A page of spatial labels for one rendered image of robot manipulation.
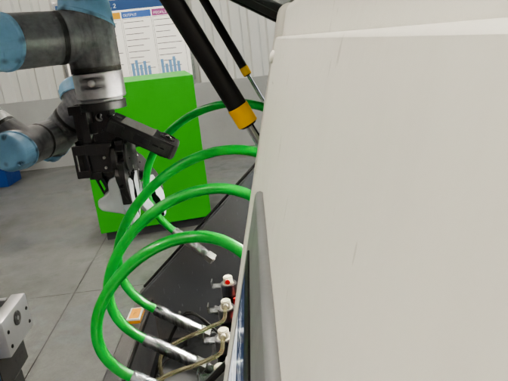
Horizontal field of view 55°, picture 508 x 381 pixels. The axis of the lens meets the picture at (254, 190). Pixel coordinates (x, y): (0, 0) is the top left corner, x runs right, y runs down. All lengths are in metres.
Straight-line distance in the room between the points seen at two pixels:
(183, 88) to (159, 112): 0.27
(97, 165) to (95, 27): 0.21
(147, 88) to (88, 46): 3.30
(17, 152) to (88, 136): 0.22
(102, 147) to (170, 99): 3.30
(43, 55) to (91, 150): 0.15
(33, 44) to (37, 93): 7.02
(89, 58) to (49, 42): 0.06
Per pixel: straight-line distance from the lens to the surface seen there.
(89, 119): 0.81
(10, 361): 1.34
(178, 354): 0.73
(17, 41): 0.74
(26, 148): 1.00
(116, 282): 0.59
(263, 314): 0.16
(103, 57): 0.77
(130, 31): 7.29
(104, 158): 0.79
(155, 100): 4.07
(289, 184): 0.16
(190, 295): 1.23
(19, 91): 7.84
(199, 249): 0.94
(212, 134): 7.35
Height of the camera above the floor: 1.53
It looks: 17 degrees down
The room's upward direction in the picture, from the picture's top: 6 degrees counter-clockwise
